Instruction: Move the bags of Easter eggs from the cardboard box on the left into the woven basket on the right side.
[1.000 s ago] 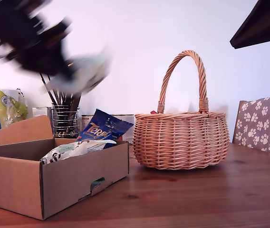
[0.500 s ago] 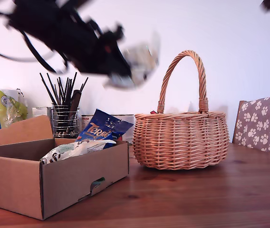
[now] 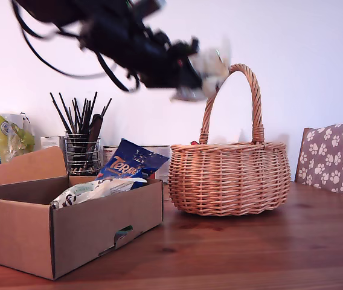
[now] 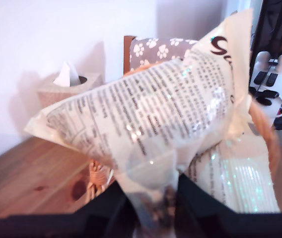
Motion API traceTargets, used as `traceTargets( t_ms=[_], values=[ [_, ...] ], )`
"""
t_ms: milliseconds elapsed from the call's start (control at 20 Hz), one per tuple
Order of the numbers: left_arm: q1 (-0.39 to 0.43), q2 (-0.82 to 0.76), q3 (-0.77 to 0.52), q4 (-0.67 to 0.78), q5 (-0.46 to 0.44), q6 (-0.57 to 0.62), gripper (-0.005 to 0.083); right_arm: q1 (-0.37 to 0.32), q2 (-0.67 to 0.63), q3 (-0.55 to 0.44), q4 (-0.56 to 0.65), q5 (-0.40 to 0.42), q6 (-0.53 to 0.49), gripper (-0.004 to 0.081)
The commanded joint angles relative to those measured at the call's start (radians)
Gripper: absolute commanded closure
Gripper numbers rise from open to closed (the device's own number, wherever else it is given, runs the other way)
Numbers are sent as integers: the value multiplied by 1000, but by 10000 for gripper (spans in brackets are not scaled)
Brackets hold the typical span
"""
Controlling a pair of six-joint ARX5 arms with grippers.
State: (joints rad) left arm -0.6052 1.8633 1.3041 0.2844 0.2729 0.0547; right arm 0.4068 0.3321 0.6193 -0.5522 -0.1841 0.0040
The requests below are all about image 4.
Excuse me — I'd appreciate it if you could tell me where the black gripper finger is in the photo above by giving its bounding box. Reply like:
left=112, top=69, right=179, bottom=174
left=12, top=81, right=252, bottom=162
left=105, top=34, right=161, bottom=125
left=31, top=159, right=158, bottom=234
left=75, top=182, right=140, bottom=224
left=177, top=173, right=236, bottom=224

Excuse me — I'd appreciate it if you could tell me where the white Galaxy egg bag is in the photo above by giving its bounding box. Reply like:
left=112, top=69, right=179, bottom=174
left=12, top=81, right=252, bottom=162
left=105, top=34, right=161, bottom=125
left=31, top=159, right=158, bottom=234
left=23, top=7, right=254, bottom=196

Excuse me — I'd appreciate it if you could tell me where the woven tissue box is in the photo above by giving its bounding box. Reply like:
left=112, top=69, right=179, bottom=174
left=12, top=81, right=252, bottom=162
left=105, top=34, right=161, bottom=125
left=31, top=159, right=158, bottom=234
left=37, top=61, right=105, bottom=110

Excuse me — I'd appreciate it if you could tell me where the white foil egg bag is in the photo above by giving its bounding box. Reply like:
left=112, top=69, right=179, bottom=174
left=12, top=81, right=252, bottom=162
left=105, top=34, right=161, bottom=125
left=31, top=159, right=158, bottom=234
left=188, top=132, right=281, bottom=214

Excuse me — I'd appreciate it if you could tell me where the wooden chair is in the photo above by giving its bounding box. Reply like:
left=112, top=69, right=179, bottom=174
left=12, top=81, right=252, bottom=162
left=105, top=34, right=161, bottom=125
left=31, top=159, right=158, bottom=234
left=123, top=35, right=137, bottom=75

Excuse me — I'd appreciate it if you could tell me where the paw print chair cover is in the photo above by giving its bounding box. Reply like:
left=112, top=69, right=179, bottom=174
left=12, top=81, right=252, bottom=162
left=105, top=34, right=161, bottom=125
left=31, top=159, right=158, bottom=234
left=129, top=36, right=199, bottom=71

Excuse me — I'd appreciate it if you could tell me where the black furniture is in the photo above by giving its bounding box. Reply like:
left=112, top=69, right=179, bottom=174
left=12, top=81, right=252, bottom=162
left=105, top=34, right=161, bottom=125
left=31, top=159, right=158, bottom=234
left=250, top=0, right=282, bottom=55

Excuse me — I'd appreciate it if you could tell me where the woven wicker basket with handle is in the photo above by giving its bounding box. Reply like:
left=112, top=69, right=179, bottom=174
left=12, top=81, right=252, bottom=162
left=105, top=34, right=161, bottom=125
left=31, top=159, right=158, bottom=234
left=85, top=63, right=281, bottom=207

